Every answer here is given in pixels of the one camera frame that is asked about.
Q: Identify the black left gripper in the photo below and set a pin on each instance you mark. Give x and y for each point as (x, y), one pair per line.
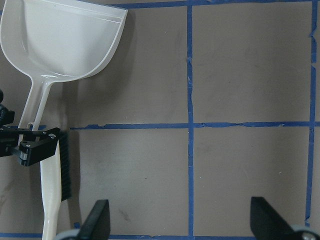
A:
(30, 152)

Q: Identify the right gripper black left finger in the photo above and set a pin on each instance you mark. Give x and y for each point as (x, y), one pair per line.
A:
(97, 226)

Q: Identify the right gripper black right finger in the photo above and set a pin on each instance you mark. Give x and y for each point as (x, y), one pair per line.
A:
(267, 224)

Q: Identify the white brush black bristles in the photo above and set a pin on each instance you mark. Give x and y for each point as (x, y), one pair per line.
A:
(55, 185)

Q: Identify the white plastic dustpan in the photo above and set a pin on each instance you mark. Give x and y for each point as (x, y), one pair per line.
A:
(56, 41)

